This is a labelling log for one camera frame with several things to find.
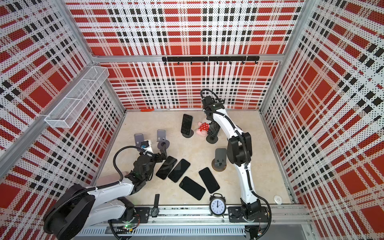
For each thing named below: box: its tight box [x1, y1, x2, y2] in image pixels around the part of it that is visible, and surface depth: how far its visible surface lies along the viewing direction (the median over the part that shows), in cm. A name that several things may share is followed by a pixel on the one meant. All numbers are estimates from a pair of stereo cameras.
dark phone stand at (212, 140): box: [206, 135, 219, 144], surface depth 106 cm
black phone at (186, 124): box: [181, 113, 193, 135], surface depth 101 cm
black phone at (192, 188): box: [179, 176, 206, 201], surface depth 84 cm
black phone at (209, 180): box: [198, 167, 220, 194], surface depth 88 cm
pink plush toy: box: [195, 122, 210, 136], surface depth 105 cm
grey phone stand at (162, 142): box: [156, 129, 170, 150], surface depth 99 cm
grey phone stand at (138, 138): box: [134, 133, 144, 147], surface depth 96 cm
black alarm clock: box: [209, 193, 226, 218], surface depth 76 cm
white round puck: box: [273, 194, 283, 205], surface depth 80 cm
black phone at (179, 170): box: [168, 158, 191, 183], surface depth 90 cm
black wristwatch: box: [151, 193, 160, 218], surface depth 78 cm
